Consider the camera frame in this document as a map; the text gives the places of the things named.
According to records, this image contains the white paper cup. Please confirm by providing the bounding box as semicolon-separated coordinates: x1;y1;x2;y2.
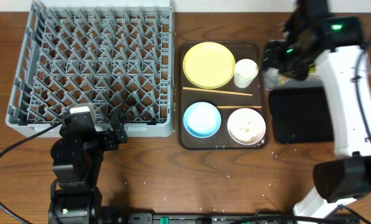
234;58;258;88

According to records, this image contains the lower wooden chopstick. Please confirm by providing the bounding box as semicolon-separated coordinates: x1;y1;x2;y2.
215;106;262;109

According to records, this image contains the clear plastic waste bin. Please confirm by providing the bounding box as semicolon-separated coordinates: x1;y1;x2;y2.
261;39;371;91

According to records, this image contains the upper wooden chopstick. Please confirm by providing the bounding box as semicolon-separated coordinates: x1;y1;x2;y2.
182;87;253;96

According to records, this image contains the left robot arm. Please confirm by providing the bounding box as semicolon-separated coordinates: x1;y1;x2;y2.
49;103;128;223

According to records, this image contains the black waste tray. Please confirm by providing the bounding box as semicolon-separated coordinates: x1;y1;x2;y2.
268;87;334;144

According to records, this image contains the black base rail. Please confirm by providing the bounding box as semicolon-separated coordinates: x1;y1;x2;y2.
124;213;362;224

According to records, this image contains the wooden chopstick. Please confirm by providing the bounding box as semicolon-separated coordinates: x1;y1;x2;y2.
182;87;253;96
215;106;262;109

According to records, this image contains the white pink-rimmed bowl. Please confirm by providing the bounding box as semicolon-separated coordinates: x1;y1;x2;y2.
227;108;266;145

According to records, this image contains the yellow plate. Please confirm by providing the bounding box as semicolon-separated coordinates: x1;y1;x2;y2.
182;42;235;89

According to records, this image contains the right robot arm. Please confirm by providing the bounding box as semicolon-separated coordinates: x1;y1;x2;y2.
259;0;371;223

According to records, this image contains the dark brown serving tray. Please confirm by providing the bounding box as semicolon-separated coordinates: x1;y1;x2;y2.
176;42;270;151

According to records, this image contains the grey plastic dish rack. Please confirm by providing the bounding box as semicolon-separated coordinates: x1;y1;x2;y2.
6;1;174;138

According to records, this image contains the light blue bowl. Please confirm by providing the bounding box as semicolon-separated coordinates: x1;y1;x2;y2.
182;102;222;138

